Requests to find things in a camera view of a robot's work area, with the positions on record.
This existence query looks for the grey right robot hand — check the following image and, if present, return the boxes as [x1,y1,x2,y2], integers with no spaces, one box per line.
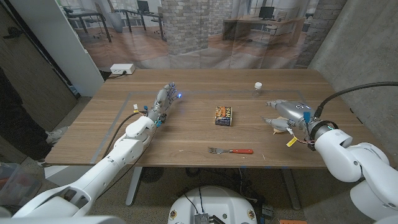
[260,99,315,136]

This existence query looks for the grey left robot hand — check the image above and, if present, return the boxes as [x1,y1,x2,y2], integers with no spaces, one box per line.
[146,82,183,128]

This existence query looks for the red-handled metal fork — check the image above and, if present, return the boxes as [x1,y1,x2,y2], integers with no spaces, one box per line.
[207,146,254,156]

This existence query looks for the blue spam can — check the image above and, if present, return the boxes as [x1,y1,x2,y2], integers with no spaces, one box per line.
[214,106,233,127]

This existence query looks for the cream toy pear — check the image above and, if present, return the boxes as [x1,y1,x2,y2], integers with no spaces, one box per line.
[272,116,292,135]

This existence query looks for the white power strip box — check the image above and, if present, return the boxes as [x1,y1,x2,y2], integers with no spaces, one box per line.
[109,63,136,75]

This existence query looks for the round black fan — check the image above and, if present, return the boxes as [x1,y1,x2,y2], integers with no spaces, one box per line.
[139,167,165,184]

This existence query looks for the grey table leg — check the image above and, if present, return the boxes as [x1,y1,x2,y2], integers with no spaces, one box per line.
[125,166,143,207]
[281,167,302,211]

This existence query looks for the printed office backdrop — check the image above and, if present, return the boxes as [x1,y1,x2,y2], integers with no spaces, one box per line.
[55,0,348,70]

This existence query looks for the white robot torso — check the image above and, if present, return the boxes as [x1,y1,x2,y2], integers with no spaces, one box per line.
[167,185,258,224]

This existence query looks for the person in dark clothes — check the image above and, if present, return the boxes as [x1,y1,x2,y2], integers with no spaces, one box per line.
[0,67,69,167]

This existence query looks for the clear plastic bin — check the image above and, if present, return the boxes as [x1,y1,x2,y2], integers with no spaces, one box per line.
[0,161,43,208]

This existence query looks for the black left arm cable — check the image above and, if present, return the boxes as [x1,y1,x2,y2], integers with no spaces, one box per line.
[101,111,149,159]

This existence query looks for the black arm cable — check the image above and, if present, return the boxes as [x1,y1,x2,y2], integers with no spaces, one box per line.
[101,111,149,159]
[313,81,398,119]

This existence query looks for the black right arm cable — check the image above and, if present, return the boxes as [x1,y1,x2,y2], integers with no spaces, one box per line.
[313,81,398,119]

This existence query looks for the white wall panel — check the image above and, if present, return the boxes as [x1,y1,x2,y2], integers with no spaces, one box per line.
[9,0,105,97]

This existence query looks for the black door handle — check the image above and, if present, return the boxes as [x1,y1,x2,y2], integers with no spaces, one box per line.
[2,26,22,40]

